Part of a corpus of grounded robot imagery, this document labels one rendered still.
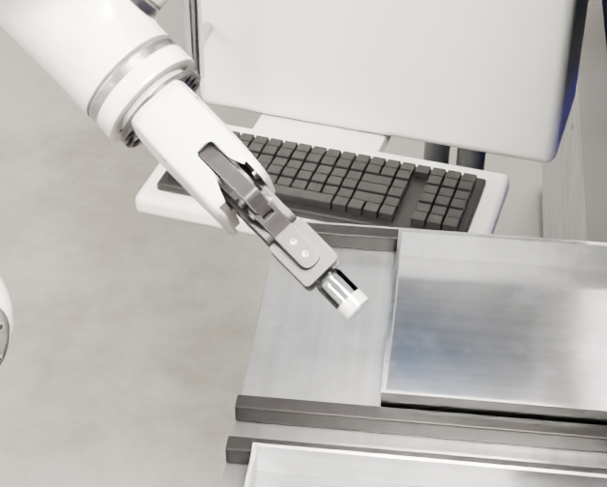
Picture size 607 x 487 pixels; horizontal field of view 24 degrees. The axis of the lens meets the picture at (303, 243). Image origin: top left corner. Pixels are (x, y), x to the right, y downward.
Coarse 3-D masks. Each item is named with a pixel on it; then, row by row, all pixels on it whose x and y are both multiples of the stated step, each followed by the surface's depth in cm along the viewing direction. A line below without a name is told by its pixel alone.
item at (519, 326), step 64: (448, 256) 157; (512, 256) 156; (576, 256) 154; (448, 320) 149; (512, 320) 149; (576, 320) 149; (384, 384) 136; (448, 384) 141; (512, 384) 141; (576, 384) 141
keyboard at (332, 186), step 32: (288, 160) 182; (320, 160) 182; (352, 160) 182; (384, 160) 181; (288, 192) 176; (320, 192) 177; (352, 192) 176; (384, 192) 176; (416, 192) 178; (448, 192) 176; (480, 192) 178; (384, 224) 172; (416, 224) 172; (448, 224) 170
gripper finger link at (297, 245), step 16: (272, 208) 98; (272, 224) 98; (288, 224) 99; (304, 224) 100; (288, 240) 99; (304, 240) 99; (320, 240) 99; (288, 256) 99; (304, 256) 99; (320, 256) 99; (336, 256) 99; (304, 272) 99; (320, 272) 99
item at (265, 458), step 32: (256, 448) 130; (288, 448) 129; (320, 448) 129; (256, 480) 131; (288, 480) 131; (320, 480) 131; (352, 480) 131; (384, 480) 130; (416, 480) 130; (448, 480) 129; (480, 480) 129; (512, 480) 128; (544, 480) 128; (576, 480) 127
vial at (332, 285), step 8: (328, 272) 100; (336, 272) 100; (320, 280) 100; (328, 280) 100; (336, 280) 100; (344, 280) 100; (320, 288) 100; (328, 288) 100; (336, 288) 100; (344, 288) 100; (352, 288) 100; (328, 296) 100; (336, 296) 100; (344, 296) 99; (352, 296) 99; (360, 296) 100; (336, 304) 100; (344, 304) 99; (352, 304) 99; (360, 304) 99; (344, 312) 100; (352, 312) 99
